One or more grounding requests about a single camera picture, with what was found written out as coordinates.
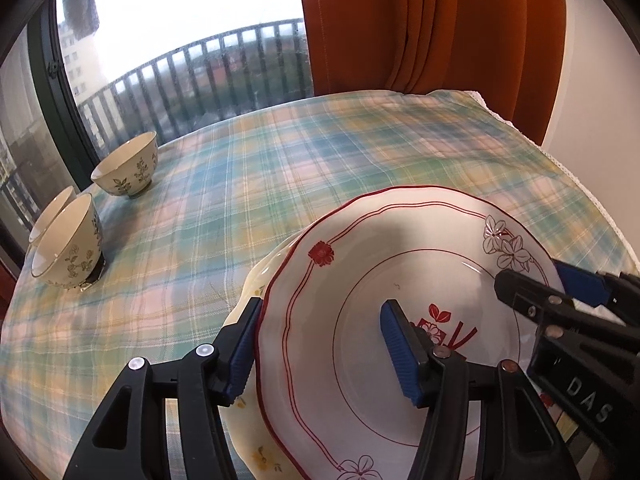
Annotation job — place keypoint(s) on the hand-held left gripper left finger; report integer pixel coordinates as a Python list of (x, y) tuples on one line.
[(240, 355)]

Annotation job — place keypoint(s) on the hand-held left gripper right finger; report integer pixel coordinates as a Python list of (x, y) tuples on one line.
[(397, 355)]

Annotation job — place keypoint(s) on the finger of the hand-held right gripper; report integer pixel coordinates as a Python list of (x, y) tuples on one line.
[(525, 295), (580, 285)]

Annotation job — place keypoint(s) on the scalloped yellow floral plate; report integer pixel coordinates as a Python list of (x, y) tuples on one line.
[(250, 440)]

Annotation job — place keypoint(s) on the white plate with red pattern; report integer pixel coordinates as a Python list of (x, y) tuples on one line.
[(350, 270)]

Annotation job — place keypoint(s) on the cream floral bowl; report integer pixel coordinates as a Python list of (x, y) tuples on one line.
[(127, 170), (50, 210), (70, 250)]

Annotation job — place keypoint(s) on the plaid tablecloth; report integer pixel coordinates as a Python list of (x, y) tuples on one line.
[(225, 185)]

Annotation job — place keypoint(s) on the orange curtain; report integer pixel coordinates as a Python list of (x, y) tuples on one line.
[(425, 25)]

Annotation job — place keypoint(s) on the dark balcony railing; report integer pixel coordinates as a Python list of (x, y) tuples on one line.
[(260, 26)]

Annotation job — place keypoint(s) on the dark patterned hanging garment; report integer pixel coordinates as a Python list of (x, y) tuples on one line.
[(80, 5)]

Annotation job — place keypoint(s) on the black window frame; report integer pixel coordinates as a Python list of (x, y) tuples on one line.
[(55, 85)]

